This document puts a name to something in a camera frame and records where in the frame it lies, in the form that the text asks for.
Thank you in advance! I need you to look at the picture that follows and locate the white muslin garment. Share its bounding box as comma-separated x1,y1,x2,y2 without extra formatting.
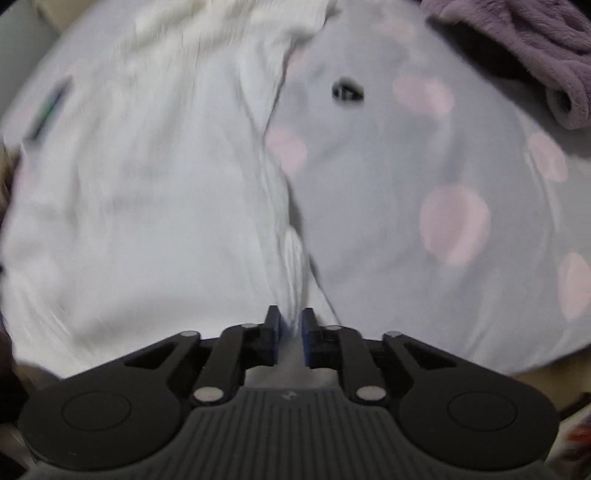
0,0,338,374

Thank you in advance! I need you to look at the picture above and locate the purple fleece robe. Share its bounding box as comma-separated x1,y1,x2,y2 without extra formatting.
420,0,591,131

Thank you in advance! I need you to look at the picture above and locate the small black ring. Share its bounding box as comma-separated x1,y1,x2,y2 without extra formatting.
331,78,365,106

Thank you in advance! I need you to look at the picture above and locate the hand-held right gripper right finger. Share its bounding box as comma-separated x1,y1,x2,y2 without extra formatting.
300,307,455,408

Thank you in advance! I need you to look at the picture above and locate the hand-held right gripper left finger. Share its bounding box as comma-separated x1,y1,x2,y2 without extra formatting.
124,305,282,407

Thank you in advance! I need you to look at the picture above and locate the grey pink-dotted bed sheet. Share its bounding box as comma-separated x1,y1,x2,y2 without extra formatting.
0,0,591,377

